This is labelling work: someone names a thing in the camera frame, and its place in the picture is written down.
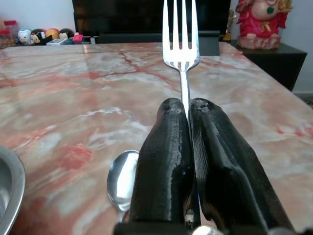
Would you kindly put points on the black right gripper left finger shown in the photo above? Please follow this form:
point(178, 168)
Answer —
point(163, 159)

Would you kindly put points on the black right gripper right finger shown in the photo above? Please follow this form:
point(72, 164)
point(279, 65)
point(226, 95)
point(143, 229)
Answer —
point(227, 171)

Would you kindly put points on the silver metal fork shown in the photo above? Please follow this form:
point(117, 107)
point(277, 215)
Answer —
point(181, 58)

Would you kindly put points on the silver metal spoon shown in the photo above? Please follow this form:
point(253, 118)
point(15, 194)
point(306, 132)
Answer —
point(119, 181)

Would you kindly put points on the marble top folding table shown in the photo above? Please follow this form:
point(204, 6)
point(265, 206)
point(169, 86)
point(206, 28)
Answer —
point(73, 98)

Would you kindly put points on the black TV console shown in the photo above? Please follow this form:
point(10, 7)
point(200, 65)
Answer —
point(281, 63)

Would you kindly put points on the small black box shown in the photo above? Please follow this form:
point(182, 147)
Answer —
point(210, 44)

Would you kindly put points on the small grey bottle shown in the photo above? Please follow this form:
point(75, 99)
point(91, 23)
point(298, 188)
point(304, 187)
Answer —
point(93, 39)

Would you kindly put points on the small gold statuette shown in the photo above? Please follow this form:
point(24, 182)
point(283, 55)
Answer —
point(230, 24)

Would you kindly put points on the small red box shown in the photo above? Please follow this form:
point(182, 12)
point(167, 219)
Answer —
point(78, 39)

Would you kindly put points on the black television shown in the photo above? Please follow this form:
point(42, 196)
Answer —
point(122, 14)

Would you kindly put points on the red robed figurine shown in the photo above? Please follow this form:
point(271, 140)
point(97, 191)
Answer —
point(261, 24)

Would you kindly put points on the stainless steel bowl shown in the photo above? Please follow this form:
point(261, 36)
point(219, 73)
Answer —
point(12, 186)

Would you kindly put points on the small white box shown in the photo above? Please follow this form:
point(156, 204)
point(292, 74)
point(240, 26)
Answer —
point(56, 42)

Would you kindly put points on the black red round toy figure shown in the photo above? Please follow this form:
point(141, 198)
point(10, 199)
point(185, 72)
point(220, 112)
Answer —
point(66, 33)

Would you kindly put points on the yellow round toy figure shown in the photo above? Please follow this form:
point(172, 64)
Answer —
point(52, 33)

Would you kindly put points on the black mouse toy figure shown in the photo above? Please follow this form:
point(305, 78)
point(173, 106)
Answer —
point(37, 37)

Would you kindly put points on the white round toy figure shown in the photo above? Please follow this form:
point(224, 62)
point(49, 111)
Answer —
point(24, 36)

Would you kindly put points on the red lid plastic jar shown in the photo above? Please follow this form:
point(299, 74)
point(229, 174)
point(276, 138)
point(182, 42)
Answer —
point(8, 34)

